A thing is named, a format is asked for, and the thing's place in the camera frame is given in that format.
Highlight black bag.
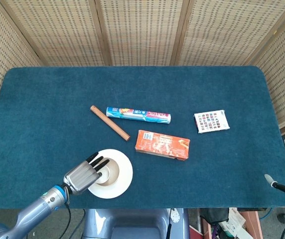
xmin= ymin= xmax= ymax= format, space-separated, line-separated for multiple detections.
xmin=201 ymin=208 xmax=230 ymax=223

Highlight white paper plate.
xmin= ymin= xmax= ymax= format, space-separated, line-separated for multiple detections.
xmin=87 ymin=148 xmax=134 ymax=200

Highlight beige bowl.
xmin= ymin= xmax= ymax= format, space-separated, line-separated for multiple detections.
xmin=95 ymin=158 xmax=121 ymax=186

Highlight brown wooden rolling pin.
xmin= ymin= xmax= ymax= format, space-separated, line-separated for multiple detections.
xmin=90 ymin=105 xmax=131 ymax=142

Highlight dark blue table cloth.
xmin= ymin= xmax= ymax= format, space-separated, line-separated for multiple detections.
xmin=0 ymin=65 xmax=285 ymax=210

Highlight orange biscuit box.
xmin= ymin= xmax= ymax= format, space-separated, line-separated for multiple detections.
xmin=134 ymin=129 xmax=191 ymax=162

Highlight woven rattan folding screen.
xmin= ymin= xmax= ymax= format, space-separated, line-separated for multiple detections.
xmin=0 ymin=0 xmax=285 ymax=135

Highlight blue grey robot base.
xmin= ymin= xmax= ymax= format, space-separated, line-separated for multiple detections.
xmin=82 ymin=208 xmax=191 ymax=239

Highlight white paper packages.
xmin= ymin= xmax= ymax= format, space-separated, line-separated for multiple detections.
xmin=218 ymin=208 xmax=247 ymax=239

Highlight card box with coloured squares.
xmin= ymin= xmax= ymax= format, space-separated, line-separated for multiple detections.
xmin=193 ymin=109 xmax=231 ymax=134

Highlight blue plastic wrap roll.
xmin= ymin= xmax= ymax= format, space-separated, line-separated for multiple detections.
xmin=106 ymin=107 xmax=172 ymax=124

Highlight red storage crate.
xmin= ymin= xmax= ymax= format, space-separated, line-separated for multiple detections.
xmin=189 ymin=209 xmax=262 ymax=239

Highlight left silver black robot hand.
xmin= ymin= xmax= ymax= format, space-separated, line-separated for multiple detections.
xmin=63 ymin=151 xmax=111 ymax=196

